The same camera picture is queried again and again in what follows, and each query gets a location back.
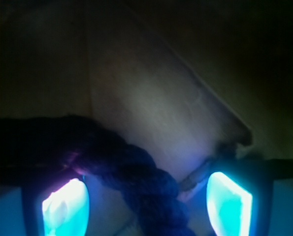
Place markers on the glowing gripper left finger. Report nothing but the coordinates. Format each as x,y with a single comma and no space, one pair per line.
56,204

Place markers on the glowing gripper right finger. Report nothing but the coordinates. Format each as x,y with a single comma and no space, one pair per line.
238,197

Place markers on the brown paper bag tray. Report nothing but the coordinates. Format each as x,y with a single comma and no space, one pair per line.
182,81

